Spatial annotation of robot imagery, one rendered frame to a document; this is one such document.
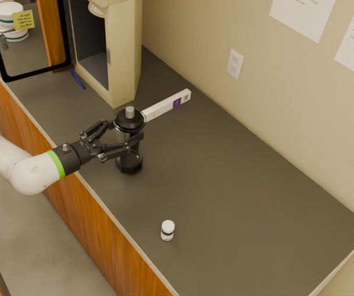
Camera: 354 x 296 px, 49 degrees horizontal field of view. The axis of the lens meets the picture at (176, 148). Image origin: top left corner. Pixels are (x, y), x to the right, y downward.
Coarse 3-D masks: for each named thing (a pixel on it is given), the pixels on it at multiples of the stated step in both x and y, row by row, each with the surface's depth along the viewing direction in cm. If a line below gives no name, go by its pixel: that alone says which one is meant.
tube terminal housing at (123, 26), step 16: (112, 0) 132; (128, 0) 137; (112, 16) 137; (128, 16) 141; (112, 32) 141; (128, 32) 146; (112, 48) 146; (128, 48) 151; (112, 64) 151; (128, 64) 156; (96, 80) 168; (112, 80) 156; (128, 80) 162; (112, 96) 162; (128, 96) 169
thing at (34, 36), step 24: (0, 0) 142; (24, 0) 146; (48, 0) 151; (0, 24) 147; (24, 24) 153; (48, 24) 158; (0, 48) 154; (24, 48) 159; (48, 48) 165; (0, 72) 161; (24, 72) 167
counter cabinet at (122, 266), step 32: (0, 96) 209; (0, 128) 257; (32, 128) 182; (64, 192) 189; (96, 224) 167; (96, 256) 196; (128, 256) 150; (128, 288) 173; (160, 288) 136; (320, 288) 145
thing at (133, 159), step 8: (144, 120) 127; (120, 128) 124; (136, 128) 124; (120, 136) 128; (128, 136) 127; (136, 144) 131; (136, 152) 133; (120, 160) 137; (128, 160) 135; (136, 160) 137
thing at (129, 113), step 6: (126, 108) 124; (132, 108) 124; (120, 114) 126; (126, 114) 124; (132, 114) 124; (138, 114) 127; (120, 120) 124; (126, 120) 124; (132, 120) 125; (138, 120) 125; (126, 126) 124; (132, 126) 124; (138, 126) 125
